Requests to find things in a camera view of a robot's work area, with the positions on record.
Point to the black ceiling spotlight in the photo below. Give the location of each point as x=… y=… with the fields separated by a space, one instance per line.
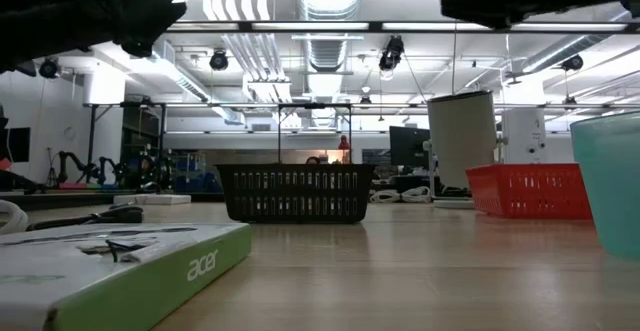
x=391 y=53
x=218 y=60
x=48 y=68
x=572 y=62

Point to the black slotted plastic basket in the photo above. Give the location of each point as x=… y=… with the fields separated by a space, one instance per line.
x=300 y=193

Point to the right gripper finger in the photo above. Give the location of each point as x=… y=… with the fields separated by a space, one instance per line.
x=490 y=1

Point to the white pillar device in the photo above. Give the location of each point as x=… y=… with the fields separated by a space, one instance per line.
x=522 y=136

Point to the teal translucent plastic bin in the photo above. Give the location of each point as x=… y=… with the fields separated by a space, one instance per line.
x=610 y=186

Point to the black metal stand frame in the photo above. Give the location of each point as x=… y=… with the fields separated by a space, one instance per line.
x=314 y=105

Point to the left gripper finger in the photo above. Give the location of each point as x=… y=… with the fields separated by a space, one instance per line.
x=136 y=46
x=145 y=8

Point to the small red lamp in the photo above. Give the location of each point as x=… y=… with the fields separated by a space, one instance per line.
x=344 y=143

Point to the long light bar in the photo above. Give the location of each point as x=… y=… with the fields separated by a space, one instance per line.
x=310 y=26

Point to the red slotted plastic basket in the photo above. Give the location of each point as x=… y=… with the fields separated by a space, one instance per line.
x=525 y=191

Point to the black wall screen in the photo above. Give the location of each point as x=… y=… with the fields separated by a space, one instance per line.
x=15 y=143

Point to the person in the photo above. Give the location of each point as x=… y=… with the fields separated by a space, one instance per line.
x=313 y=160

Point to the black computer monitor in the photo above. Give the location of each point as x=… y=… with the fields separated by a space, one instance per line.
x=407 y=146

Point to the white green acer box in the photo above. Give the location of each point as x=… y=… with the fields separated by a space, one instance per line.
x=125 y=281

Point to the small flat white box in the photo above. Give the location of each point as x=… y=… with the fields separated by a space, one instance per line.
x=150 y=199

